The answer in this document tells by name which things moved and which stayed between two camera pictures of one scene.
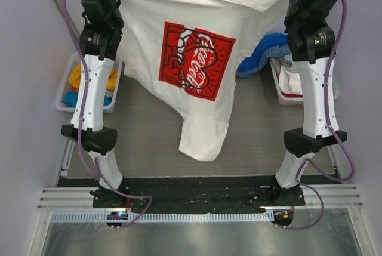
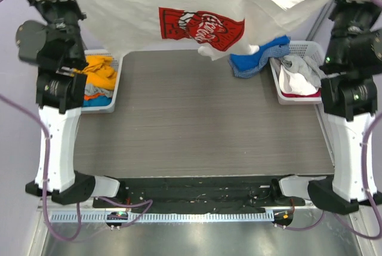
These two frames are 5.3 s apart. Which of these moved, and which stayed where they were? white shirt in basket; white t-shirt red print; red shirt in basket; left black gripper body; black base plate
Moved: white t-shirt red print; left black gripper body
Stayed: white shirt in basket; red shirt in basket; black base plate
